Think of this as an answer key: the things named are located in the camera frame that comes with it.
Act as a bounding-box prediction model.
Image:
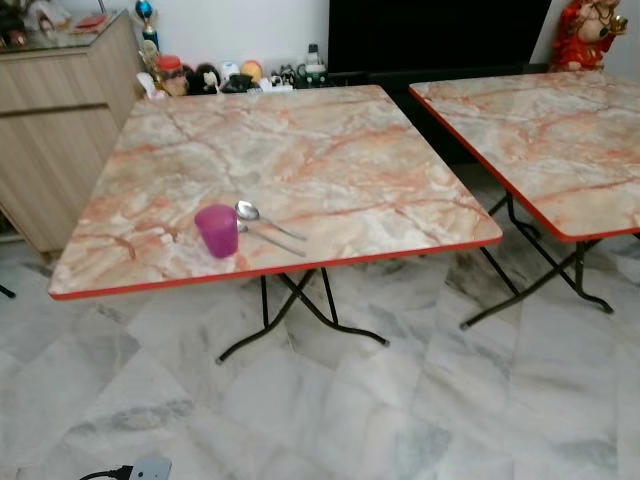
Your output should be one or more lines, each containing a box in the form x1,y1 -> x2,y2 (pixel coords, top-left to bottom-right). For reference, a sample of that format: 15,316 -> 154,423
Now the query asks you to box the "black flat television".
328,0 -> 554,74

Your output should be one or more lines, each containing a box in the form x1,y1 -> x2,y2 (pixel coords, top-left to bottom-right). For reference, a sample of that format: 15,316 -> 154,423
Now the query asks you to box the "silver metal spoon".
235,200 -> 307,242

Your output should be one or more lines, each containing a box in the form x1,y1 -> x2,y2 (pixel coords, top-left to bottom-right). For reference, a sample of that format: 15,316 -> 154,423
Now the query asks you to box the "red lidded jar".
154,55 -> 188,98

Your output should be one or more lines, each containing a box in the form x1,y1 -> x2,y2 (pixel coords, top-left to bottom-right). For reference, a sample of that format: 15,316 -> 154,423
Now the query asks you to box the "red laughing Buddha statue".
548,0 -> 620,73

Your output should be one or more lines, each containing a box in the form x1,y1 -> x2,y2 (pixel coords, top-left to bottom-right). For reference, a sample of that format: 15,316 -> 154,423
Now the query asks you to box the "black folding table leg frame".
215,267 -> 391,365
459,190 -> 617,332

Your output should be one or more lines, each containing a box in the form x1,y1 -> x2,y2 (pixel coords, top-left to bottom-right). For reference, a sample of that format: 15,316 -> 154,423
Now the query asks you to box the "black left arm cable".
78,464 -> 135,480

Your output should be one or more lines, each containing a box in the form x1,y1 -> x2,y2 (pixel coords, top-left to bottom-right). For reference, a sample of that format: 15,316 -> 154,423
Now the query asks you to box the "light wooden cabinet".
0,10 -> 147,254

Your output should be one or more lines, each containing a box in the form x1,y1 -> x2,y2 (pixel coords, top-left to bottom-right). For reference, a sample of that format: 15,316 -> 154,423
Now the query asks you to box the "red flat box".
74,12 -> 110,32

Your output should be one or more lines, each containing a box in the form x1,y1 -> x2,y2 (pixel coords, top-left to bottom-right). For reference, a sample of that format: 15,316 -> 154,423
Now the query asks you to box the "purple plastic cup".
194,204 -> 241,260

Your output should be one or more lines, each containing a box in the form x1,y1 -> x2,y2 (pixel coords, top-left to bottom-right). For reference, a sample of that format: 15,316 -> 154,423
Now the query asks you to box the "blue ball trophy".
135,0 -> 163,53

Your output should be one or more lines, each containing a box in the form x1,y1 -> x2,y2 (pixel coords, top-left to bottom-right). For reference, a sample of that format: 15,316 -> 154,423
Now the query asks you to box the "black plush toy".
188,64 -> 223,96

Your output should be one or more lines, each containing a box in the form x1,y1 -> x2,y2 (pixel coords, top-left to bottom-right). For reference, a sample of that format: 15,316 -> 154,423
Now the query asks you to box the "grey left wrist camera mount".
129,455 -> 174,480

